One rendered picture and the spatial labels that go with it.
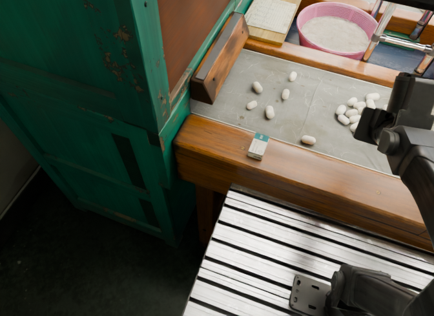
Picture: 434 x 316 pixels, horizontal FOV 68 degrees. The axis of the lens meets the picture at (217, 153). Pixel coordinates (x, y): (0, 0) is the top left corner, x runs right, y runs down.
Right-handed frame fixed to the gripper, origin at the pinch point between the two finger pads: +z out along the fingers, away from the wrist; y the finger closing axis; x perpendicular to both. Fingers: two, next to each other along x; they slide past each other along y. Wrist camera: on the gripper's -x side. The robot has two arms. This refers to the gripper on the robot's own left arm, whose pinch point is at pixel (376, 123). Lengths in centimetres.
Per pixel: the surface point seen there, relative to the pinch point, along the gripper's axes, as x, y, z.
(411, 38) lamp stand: -27, -12, 51
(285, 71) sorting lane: -5.6, 23.6, 23.6
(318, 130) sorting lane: 6.3, 10.1, 9.9
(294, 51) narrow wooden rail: -11.8, 22.9, 27.0
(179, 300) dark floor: 89, 37, 27
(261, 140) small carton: 10.7, 22.4, -2.1
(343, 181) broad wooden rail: 13.8, 2.3, -2.6
